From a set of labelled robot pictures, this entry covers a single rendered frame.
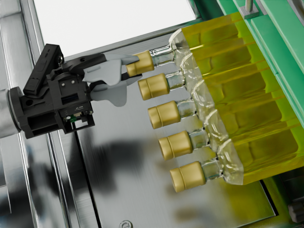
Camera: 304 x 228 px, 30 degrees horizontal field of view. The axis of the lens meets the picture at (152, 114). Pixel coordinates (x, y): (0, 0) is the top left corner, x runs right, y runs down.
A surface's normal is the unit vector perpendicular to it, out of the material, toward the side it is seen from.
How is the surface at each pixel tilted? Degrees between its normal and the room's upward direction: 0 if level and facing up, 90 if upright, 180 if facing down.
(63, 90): 90
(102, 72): 84
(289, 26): 90
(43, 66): 91
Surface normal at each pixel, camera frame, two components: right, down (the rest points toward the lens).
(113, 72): -0.21, -0.55
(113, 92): 0.00, -0.55
